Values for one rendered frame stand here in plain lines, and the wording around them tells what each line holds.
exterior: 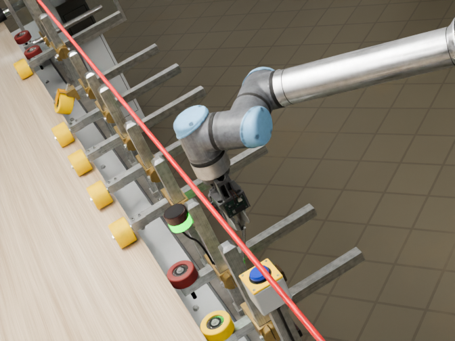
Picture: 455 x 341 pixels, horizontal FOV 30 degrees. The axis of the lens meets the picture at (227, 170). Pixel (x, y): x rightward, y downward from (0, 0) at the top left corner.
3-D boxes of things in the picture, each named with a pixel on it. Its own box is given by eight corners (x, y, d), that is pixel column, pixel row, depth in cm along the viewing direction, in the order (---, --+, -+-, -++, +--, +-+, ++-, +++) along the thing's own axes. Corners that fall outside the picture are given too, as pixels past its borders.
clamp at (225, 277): (225, 258, 241) (218, 245, 239) (244, 283, 230) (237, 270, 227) (208, 268, 241) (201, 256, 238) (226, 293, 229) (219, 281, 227)
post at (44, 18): (94, 101, 388) (45, 11, 362) (96, 104, 386) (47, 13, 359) (87, 105, 388) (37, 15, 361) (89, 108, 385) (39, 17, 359)
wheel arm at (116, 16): (121, 15, 381) (118, 9, 379) (123, 18, 378) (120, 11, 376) (22, 70, 373) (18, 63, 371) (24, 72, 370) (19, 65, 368)
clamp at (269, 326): (264, 306, 221) (258, 293, 218) (288, 335, 210) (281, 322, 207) (244, 319, 220) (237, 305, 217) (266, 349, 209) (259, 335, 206)
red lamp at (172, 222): (183, 206, 221) (180, 200, 220) (191, 217, 216) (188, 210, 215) (163, 218, 220) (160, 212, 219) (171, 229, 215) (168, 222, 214)
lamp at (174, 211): (210, 258, 231) (180, 199, 220) (218, 268, 227) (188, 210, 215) (192, 269, 231) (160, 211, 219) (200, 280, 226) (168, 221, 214)
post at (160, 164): (220, 270, 265) (160, 152, 239) (225, 276, 263) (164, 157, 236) (210, 276, 265) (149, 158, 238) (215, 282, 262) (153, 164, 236)
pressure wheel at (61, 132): (74, 139, 306) (75, 141, 314) (63, 120, 306) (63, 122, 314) (60, 147, 305) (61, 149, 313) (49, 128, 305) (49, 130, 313)
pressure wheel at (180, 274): (202, 282, 240) (186, 254, 234) (212, 298, 234) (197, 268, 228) (177, 297, 239) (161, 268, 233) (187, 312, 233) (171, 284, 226)
